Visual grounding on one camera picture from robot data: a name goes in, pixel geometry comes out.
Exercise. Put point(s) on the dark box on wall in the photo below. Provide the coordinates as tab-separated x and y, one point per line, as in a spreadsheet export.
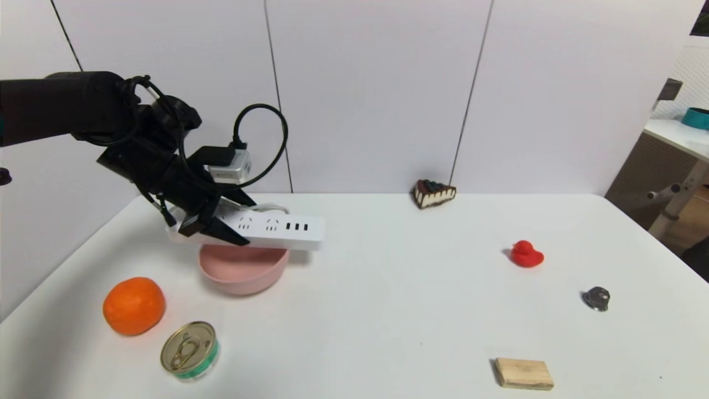
668	89

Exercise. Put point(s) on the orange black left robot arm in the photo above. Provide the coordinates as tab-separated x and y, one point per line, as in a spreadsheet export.
55	105

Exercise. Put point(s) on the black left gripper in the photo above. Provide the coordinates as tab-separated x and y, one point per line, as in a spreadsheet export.
204	213

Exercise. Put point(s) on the red rubber duck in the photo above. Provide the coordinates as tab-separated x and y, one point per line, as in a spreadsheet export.
525	255

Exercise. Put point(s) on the green tin can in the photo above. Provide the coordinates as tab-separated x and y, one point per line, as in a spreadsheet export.
189	350

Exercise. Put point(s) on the orange fruit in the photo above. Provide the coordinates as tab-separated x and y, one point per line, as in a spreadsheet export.
134	306

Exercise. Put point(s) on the pink bowl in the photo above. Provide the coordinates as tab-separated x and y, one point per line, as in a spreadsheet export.
243	274

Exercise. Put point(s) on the grey coffee capsule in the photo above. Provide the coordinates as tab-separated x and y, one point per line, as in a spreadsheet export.
596	298

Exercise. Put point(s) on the teal bowl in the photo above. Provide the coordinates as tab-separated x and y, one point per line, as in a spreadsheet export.
695	118

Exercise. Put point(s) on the white power strip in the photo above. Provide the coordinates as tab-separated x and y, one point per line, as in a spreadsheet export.
282	230

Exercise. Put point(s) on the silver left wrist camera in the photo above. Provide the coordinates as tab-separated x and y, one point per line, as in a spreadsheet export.
235	166

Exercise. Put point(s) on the chocolate cake slice toy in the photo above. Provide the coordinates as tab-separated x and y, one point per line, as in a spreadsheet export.
433	195

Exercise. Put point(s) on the white background desk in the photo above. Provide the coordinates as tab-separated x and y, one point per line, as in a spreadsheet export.
673	138

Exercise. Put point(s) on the wooden block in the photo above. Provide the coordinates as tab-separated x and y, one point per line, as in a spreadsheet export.
523	372

